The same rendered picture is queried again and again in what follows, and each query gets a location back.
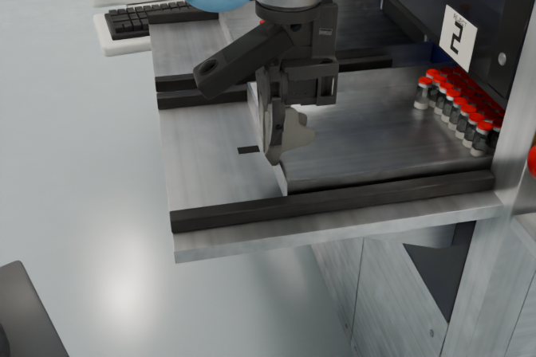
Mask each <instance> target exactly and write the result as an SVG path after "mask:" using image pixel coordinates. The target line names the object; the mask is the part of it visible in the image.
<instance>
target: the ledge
mask: <svg viewBox="0 0 536 357"><path fill-rule="evenodd" d="M510 228H511V229H512V231H513V232H514V233H515V235H516V236H517V237H518V238H519V240H520V241H521V242H522V243H523V244H524V246H525V247H526V248H527V249H528V250H529V252H530V253H531V254H532V256H533V257H534V258H535V260H536V212H535V213H530V214H520V215H515V216H513V219H512V222H511V224H510Z"/></svg>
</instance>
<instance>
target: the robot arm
mask: <svg viewBox="0 0 536 357"><path fill-rule="evenodd" d="M185 1H186V2H188V3H189V4H191V5H192V6H194V7H195V8H198V9H200V10H204V11H208V12H216V13H219V12H226V11H230V10H234V9H237V8H239V7H240V6H243V5H244V4H245V3H247V2H249V1H250V0H185ZM255 13H256V15H257V16H258V17H259V18H261V19H262V20H265V21H264V22H263V23H261V24H260V25H258V26H256V27H255V28H253V29H252V30H251V31H249V32H248V33H246V34H244V35H243V36H241V37H240V38H238V39H237V40H235V41H233V42H232V43H230V44H229V45H228V46H226V47H225V48H223V49H221V50H220V51H218V52H217V53H216V54H214V55H212V56H211V57H209V58H207V59H206V60H205V61H203V62H202V63H200V64H199V65H197V66H195V67H194V68H193V74H194V77H195V82H196V85H197V88H198V90H199V91H200V92H201V93H202V94H203V96H204V97H205V98H206V99H208V100H211V99H213V98H214V97H216V96H217V95H219V94H220V93H222V92H224V91H225V90H227V89H228V88H230V87H231V86H233V85H234V84H236V83H238V82H239V81H241V80H242V79H244V78H245V77H247V76H249V75H250V74H251V73H253V72H255V76H256V82H257V93H258V114H259V119H260V129H261V137H262V149H263V152H264V154H265V157H266V158H267V160H268V161H269V162H270V164H271V166H277V165H278V161H279V159H280V155H281V154H282V153H283V152H285V151H289V150H292V149H294V148H297V147H302V146H305V145H307V144H309V143H311V142H313V140H314V138H315V131H314V130H313V129H312V128H309V127H306V125H307V121H308V120H307V116H306V114H304V113H302V112H298V111H297V110H296V109H295V108H293V107H291V105H293V104H300V105H301V106H304V105H312V104H316V105H317V106H324V105H332V104H336V100H337V82H338V71H339V62H338V61H337V59H336V58H335V47H336V36H337V16H338V4H336V3H333V0H255ZM333 78H334V83H333ZM332 86H333V95H332ZM0 357H10V343H9V340H8V339H7V336H6V333H5V330H4V328H3V326H2V324H1V323H0Z"/></svg>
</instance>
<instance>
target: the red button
mask: <svg viewBox="0 0 536 357"><path fill-rule="evenodd" d="M527 166H528V169H529V172H530V174H531V175H532V177H533V178H534V179H536V144H535V145H534V146H533V147H532V148H531V149H530V150H529V153H528V156H527Z"/></svg>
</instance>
